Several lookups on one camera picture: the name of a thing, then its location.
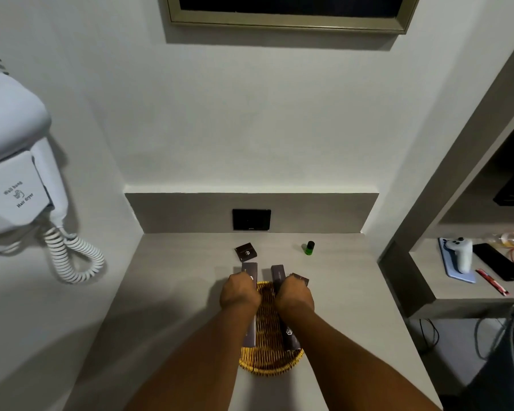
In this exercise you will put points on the person's left hand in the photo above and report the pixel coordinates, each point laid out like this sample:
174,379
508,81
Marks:
239,293

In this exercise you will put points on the person's right hand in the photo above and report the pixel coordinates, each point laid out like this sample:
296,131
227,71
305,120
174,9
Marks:
294,296

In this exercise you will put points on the person's left fingers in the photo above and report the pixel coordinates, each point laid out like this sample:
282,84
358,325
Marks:
242,276

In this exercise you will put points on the person's right fingers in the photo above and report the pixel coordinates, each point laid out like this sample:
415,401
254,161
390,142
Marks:
290,278

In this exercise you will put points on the long brown box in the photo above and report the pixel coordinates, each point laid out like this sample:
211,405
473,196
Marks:
250,329
277,273

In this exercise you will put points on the person's right forearm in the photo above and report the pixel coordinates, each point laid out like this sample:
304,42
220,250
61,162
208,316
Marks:
347,363

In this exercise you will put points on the person's left forearm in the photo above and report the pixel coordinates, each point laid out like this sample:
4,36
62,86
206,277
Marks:
197,359

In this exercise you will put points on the small square brown box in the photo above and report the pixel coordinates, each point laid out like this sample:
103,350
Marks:
246,252
302,279

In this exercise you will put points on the small green bottle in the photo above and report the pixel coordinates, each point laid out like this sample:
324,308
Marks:
310,249

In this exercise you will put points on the yellow wicker basket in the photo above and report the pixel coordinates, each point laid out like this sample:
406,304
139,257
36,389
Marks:
266,333

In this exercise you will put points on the light blue pad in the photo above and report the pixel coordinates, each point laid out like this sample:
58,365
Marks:
449,269

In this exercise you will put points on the grey shelf unit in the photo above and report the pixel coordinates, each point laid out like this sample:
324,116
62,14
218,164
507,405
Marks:
454,235

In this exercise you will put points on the white game controller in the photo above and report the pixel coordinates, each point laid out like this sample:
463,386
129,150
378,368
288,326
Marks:
463,254

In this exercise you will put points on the red sachet stick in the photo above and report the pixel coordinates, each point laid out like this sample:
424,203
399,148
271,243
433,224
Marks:
491,282

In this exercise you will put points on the black smartphone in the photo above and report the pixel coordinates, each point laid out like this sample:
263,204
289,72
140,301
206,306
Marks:
499,261

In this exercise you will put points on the gold framed mirror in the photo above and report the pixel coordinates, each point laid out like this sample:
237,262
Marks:
291,19

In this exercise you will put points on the black wall socket plate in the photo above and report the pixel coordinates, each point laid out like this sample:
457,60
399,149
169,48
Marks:
251,219

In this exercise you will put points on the white wall hair dryer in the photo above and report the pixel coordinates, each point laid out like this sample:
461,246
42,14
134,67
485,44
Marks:
13,166

